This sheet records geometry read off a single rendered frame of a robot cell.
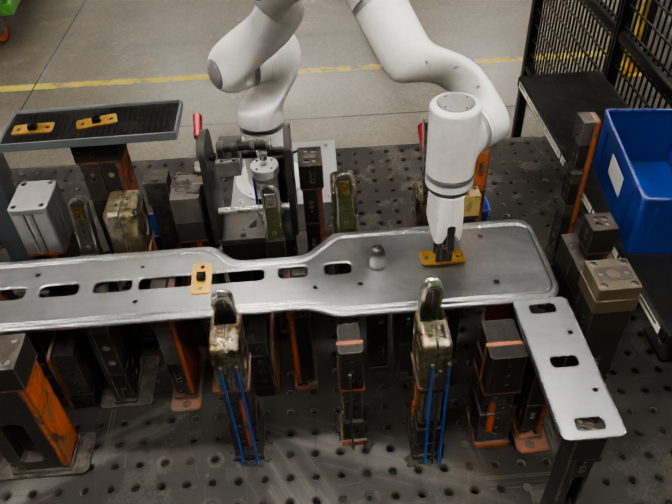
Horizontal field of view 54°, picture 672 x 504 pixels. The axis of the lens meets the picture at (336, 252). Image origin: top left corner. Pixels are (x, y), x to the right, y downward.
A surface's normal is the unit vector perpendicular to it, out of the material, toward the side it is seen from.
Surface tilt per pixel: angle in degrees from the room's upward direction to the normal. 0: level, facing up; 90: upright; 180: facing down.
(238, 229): 0
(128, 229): 90
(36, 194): 0
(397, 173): 0
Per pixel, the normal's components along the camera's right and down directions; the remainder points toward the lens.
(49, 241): 0.07, 0.67
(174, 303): -0.04, -0.74
